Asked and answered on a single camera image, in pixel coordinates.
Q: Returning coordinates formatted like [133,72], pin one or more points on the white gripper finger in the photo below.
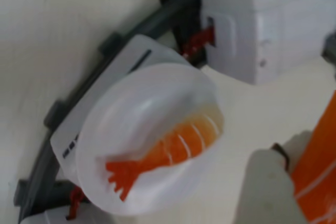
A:
[270,190]

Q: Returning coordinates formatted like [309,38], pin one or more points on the white Shinkansen toy locomotive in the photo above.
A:
[275,24]

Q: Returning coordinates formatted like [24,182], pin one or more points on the orange shrimp toy sushi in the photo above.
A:
[181,140]

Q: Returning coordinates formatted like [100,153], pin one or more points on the white round plastic plate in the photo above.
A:
[126,119]

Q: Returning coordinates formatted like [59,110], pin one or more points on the grey circular toy track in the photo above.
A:
[149,20]

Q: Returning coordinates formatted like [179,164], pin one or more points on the orange salmon toy sushi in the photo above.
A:
[320,155]

